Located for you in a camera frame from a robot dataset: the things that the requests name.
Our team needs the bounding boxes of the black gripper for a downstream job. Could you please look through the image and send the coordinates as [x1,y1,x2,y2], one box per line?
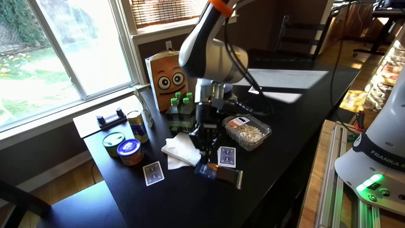
[189,78,235,164]

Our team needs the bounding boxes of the black snack bar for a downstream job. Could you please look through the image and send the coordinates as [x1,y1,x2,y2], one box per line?
[194,162,246,190]

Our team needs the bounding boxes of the clear plastic bowl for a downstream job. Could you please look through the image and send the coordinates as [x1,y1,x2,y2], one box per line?
[222,112,274,152]

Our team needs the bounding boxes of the white paper napkin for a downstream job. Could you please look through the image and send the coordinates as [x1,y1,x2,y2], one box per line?
[166,153,190,171]
[160,131,203,167]

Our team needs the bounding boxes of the blue playing card deck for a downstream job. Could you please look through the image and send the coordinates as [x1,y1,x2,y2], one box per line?
[217,144,238,169]

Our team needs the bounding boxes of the green capped bottle pack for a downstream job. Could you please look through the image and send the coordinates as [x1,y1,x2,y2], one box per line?
[165,91,199,134]

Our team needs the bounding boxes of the single blue playing card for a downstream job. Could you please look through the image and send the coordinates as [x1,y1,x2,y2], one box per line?
[142,159,166,187]

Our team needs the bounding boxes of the tall blue silver can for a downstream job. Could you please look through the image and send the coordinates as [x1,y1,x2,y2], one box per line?
[127,109,150,144]

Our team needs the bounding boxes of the brown paper bag with face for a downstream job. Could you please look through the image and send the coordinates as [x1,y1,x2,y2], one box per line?
[145,49,190,112]

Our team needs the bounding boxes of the blue lid can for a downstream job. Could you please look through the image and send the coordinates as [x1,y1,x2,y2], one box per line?
[116,136,146,167]

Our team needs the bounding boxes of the green lid can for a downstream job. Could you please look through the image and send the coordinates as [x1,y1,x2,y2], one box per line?
[102,130,127,158]

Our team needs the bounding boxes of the white sill board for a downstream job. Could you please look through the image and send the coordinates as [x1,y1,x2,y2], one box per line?
[73,93,145,139]

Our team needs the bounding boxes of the woven window blind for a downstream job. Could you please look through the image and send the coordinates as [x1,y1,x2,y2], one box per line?
[128,0,211,29]

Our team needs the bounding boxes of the dark blue bench seat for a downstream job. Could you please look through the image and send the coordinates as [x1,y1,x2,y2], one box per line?
[37,181,128,228]

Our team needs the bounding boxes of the dark wooden chair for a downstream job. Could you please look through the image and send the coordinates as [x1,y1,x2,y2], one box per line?
[278,14,335,58]

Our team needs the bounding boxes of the yellow snack packet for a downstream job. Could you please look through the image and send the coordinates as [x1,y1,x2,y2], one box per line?
[340,87,369,114]

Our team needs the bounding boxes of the pile of snack bags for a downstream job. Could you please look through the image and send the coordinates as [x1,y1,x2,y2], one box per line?
[364,36,405,112]

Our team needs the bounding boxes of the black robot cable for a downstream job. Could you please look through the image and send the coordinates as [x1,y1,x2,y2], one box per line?
[222,11,274,117]

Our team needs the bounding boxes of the black handle clamp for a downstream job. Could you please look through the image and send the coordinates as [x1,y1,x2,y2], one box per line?
[97,107,128,130]

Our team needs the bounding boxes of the orange cable clip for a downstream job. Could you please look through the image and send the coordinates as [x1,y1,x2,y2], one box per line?
[209,0,235,17]

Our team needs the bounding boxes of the aluminium frame rails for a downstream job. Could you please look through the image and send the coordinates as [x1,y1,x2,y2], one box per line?
[316,120,384,228]

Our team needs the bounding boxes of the dark chair frame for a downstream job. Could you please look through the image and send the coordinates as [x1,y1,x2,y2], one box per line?
[0,178,52,228]

